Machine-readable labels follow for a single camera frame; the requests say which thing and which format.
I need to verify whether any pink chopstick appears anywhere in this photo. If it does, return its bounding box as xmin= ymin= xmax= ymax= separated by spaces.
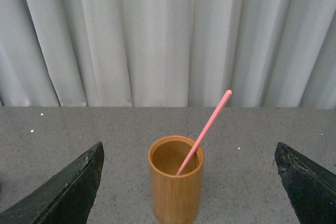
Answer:
xmin=176 ymin=90 xmax=232 ymax=176

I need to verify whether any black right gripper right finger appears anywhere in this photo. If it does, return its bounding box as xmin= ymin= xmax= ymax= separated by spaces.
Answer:
xmin=275 ymin=142 xmax=335 ymax=223

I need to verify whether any white pleated curtain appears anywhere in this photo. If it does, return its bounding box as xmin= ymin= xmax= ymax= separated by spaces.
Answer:
xmin=1 ymin=0 xmax=335 ymax=109

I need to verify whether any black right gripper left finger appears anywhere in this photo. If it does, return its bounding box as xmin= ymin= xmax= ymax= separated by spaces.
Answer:
xmin=1 ymin=142 xmax=104 ymax=223

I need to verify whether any bamboo chopstick holder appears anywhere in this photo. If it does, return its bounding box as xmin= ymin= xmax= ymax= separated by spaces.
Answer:
xmin=148 ymin=135 xmax=205 ymax=223

